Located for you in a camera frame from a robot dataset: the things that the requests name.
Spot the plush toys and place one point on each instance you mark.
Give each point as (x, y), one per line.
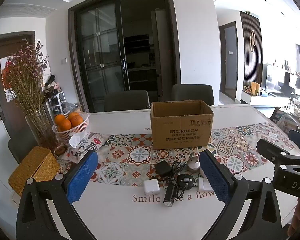
(51, 85)

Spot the brown cardboard box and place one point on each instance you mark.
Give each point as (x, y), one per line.
(180, 130)

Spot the television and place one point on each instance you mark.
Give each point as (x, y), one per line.
(275, 77)

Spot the brown wooden door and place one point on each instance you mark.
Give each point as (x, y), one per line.
(0, 45)

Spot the dark interior door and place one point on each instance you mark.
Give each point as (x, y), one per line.
(230, 60)

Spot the woven wicker box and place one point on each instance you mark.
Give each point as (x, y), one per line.
(32, 170)

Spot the patterned tile table runner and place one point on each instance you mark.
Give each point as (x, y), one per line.
(135, 155)

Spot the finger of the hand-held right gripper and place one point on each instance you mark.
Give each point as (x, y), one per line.
(271, 151)

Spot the white cube charger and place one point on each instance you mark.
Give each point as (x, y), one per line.
(151, 187)

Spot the white and red fruit basket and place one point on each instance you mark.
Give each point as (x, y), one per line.
(65, 135)

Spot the dark slatted wall panel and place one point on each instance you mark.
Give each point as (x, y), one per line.
(251, 55)

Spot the white printed tablecloth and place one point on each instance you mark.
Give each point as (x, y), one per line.
(140, 220)

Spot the white light switch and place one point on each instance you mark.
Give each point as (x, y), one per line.
(64, 60)

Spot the black power adapter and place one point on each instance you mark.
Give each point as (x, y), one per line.
(162, 168)

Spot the grey computer mouse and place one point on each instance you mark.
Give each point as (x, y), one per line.
(193, 163)

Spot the dark glass sliding door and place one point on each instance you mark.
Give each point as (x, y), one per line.
(102, 55)

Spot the red door poster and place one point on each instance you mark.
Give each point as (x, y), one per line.
(5, 67)

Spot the black flashlight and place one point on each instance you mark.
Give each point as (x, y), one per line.
(170, 195)

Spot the yellow paper bag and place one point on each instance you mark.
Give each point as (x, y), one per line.
(255, 88)

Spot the orange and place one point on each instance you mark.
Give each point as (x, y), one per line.
(73, 115)
(63, 125)
(59, 117)
(76, 121)

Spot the white tv cabinet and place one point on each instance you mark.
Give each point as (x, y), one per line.
(262, 100)

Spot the black round device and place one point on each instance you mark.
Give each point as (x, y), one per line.
(185, 180)

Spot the dark dining chair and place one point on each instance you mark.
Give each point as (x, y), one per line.
(21, 145)
(192, 93)
(126, 101)

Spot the white wall plug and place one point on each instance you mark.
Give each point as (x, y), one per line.
(202, 183)

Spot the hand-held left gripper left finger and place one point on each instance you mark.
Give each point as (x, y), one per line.
(82, 175)

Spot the floral tissue box cover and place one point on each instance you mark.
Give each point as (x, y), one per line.
(90, 145)

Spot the white shoe rack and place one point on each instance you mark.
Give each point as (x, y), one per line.
(55, 102)

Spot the clear plastic bag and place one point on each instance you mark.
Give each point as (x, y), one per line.
(68, 107)

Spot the glass vase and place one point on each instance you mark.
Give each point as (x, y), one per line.
(41, 130)

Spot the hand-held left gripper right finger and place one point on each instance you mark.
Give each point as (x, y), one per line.
(215, 177)

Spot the small wooden dish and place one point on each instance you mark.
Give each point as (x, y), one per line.
(60, 150)

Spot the dried flower bouquet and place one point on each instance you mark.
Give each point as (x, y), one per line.
(25, 80)

